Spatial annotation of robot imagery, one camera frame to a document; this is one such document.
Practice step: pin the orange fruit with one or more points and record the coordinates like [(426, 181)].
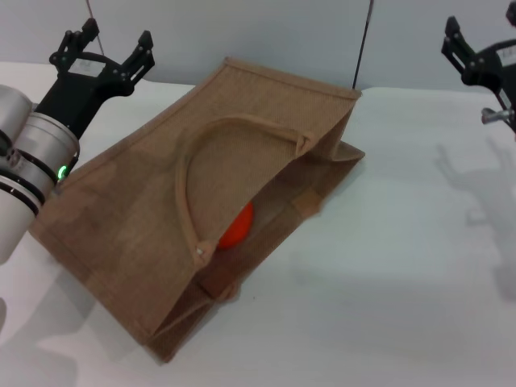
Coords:
[(238, 231)]

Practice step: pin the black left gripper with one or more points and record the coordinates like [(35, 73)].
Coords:
[(84, 88)]

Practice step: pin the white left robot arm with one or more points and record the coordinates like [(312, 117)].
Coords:
[(44, 145)]

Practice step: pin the brown jute handbag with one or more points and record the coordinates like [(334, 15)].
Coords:
[(141, 201)]

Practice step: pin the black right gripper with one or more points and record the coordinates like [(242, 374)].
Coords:
[(502, 72)]

